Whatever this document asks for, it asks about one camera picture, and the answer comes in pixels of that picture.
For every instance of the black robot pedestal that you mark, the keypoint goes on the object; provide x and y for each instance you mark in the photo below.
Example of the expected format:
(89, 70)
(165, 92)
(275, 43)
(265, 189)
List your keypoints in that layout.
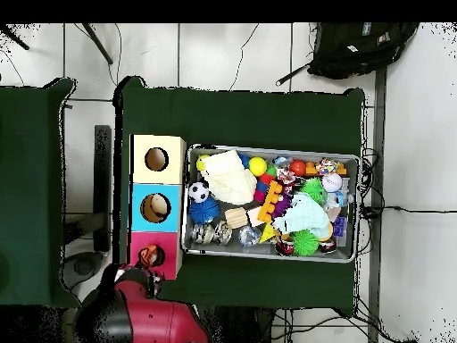
(242, 327)

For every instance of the orange tiger plush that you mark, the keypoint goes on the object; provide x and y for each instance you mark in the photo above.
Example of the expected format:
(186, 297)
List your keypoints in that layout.
(150, 254)

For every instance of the black tripod leg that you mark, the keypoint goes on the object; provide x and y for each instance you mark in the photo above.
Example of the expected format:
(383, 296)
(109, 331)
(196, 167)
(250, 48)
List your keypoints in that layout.
(98, 44)
(16, 41)

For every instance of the green spiky ball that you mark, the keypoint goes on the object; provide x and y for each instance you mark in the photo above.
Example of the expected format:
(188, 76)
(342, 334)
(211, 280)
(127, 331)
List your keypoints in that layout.
(304, 243)

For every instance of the orange toy building block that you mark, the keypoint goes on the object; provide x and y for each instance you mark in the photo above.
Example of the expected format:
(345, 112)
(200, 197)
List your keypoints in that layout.
(270, 202)

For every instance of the black backpack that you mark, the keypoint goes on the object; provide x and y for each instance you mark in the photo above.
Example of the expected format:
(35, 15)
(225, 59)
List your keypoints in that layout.
(357, 50)

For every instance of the yellow seamed ball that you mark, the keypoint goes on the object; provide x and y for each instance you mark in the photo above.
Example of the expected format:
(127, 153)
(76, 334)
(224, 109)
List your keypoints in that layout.
(257, 166)

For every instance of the silver mesh bin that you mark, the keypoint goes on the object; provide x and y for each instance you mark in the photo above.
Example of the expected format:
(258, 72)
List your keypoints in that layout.
(232, 246)

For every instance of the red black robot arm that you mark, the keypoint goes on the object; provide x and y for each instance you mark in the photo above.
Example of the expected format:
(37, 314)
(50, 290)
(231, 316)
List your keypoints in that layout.
(160, 325)

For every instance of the yellow triangle block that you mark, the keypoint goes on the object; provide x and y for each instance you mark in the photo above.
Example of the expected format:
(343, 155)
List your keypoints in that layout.
(267, 234)

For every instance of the blue spiky ball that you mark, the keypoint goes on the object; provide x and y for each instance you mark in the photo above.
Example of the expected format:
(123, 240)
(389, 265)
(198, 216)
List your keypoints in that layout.
(203, 210)

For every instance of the wooden box three holes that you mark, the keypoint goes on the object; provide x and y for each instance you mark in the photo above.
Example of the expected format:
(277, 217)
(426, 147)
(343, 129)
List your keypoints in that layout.
(142, 221)

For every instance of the black upright panel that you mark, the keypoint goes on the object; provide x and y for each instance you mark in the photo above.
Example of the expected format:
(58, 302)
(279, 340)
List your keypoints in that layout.
(102, 178)

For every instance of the cream waffle cloth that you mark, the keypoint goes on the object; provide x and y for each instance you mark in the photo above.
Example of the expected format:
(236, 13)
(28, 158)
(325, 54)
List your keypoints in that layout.
(228, 178)

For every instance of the mint green waffle cloth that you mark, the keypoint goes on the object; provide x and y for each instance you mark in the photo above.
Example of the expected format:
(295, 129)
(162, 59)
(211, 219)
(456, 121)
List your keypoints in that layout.
(303, 218)

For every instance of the black white soccer ball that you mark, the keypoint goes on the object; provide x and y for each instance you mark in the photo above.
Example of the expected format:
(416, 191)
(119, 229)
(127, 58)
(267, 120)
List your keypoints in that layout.
(198, 192)

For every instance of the dark green table cloth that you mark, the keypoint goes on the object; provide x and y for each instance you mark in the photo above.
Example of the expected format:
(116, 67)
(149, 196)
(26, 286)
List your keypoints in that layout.
(28, 178)
(232, 118)

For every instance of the grey metal rail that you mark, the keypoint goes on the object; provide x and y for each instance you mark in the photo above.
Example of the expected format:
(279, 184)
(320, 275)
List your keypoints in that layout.
(378, 125)

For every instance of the white baseball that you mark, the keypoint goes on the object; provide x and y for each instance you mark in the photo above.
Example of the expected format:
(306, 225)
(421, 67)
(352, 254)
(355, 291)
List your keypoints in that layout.
(332, 182)

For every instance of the grey oval base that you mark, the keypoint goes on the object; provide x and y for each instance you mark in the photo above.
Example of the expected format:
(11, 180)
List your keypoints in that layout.
(84, 266)

